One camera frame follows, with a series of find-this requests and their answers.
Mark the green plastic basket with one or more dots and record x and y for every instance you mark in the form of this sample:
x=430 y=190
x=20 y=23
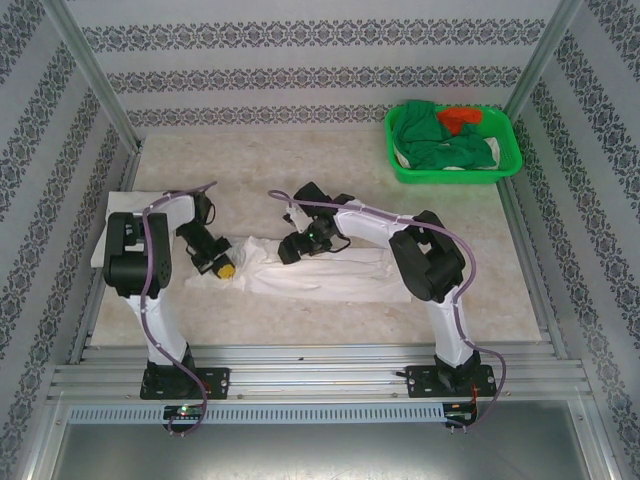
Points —
x=450 y=177

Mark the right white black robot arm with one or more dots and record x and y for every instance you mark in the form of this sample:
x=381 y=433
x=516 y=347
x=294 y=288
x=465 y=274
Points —
x=450 y=325

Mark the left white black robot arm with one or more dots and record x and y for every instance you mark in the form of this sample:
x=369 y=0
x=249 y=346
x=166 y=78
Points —
x=160 y=330

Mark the folded white t-shirt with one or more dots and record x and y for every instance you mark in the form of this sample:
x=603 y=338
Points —
x=125 y=200

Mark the small circuit board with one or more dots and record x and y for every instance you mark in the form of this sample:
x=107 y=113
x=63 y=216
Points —
x=462 y=412
x=185 y=411

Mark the green t-shirt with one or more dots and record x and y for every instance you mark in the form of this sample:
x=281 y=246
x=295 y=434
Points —
x=425 y=135

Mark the orange t-shirt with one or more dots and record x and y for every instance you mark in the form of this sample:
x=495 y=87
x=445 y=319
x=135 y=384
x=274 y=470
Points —
x=457 y=119

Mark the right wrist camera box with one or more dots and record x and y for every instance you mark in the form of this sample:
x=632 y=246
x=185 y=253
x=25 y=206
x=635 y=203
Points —
x=295 y=217

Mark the aluminium side rail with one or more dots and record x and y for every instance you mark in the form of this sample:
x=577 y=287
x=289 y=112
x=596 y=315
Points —
x=127 y=180
x=525 y=250

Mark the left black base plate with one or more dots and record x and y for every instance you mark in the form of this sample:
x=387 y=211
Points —
x=220 y=382

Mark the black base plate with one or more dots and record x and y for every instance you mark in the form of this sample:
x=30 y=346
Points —
x=417 y=382
x=220 y=382

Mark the aluminium mounting rail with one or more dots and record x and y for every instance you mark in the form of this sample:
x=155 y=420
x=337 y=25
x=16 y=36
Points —
x=320 y=375

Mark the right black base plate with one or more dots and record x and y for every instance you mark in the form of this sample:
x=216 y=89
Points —
x=417 y=382

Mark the aluminium frame post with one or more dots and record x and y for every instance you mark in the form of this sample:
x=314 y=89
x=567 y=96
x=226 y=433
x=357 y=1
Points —
x=95 y=75
x=540 y=65

